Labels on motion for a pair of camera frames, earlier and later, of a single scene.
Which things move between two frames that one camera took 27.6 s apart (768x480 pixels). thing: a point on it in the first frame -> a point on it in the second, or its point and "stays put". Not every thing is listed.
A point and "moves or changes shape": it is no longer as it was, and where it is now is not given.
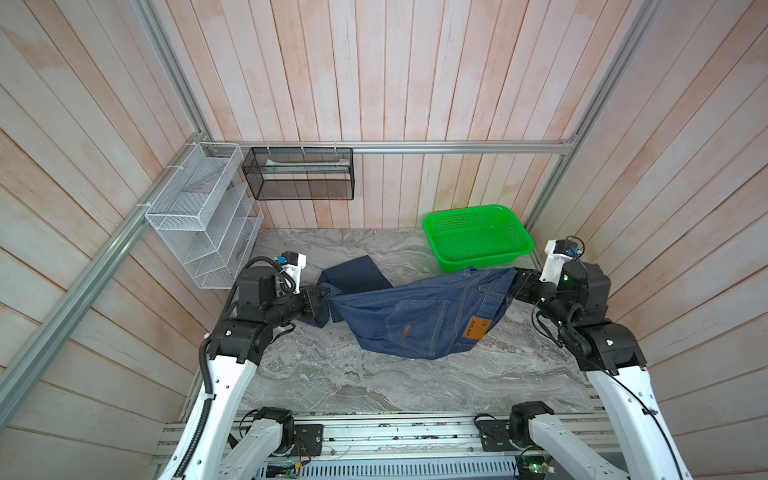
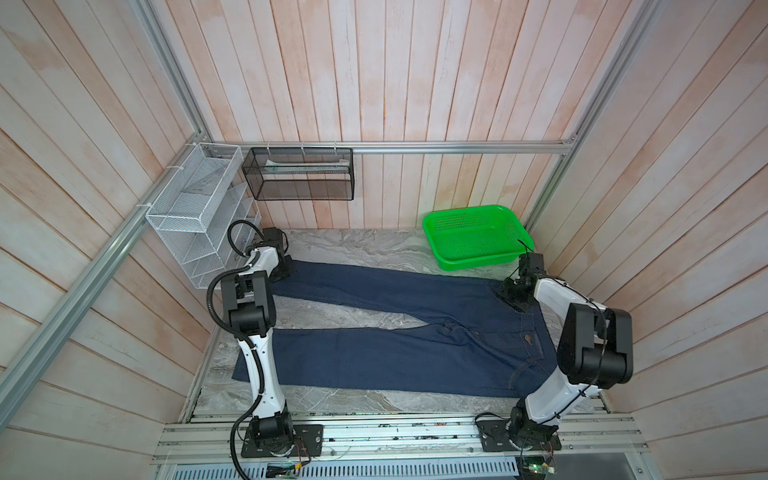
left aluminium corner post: (147, 14) stays put
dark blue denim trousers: (418, 318) moves or changes shape
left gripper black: (312, 305) -> (290, 269)
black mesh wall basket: (301, 173) stays put
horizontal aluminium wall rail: (393, 146) stays put
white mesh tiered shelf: (208, 217) stays put
